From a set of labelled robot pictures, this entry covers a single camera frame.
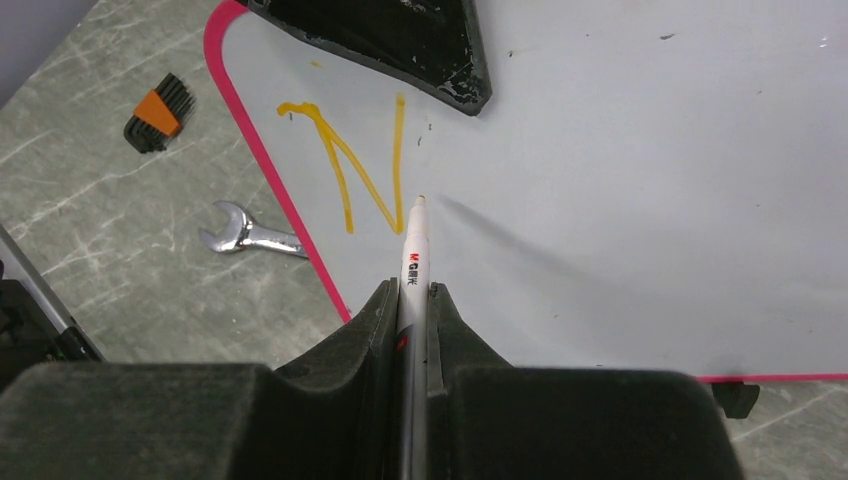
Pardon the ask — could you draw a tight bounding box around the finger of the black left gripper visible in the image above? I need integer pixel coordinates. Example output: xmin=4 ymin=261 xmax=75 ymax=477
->
xmin=245 ymin=0 xmax=492 ymax=116

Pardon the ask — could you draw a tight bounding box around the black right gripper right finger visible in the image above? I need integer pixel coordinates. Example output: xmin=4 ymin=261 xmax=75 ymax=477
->
xmin=427 ymin=283 xmax=744 ymax=479

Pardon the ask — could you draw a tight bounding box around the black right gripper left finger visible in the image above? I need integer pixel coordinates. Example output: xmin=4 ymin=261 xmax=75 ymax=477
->
xmin=1 ymin=279 xmax=398 ymax=479

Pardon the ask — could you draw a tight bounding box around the white marker pen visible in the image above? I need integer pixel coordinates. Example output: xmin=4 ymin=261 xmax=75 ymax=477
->
xmin=397 ymin=195 xmax=430 ymax=479

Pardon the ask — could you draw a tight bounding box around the pink framed whiteboard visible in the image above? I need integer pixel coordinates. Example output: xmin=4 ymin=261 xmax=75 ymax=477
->
xmin=203 ymin=1 xmax=847 ymax=382

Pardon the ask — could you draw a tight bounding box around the silver wrench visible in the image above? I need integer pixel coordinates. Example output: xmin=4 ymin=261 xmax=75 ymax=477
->
xmin=198 ymin=200 xmax=308 ymax=259

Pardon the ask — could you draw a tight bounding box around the orange black hex key set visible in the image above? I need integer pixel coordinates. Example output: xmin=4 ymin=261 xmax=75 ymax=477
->
xmin=123 ymin=73 xmax=195 ymax=154

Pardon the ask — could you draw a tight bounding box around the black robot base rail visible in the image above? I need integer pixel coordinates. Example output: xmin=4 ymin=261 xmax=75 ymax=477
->
xmin=1 ymin=229 xmax=105 ymax=389

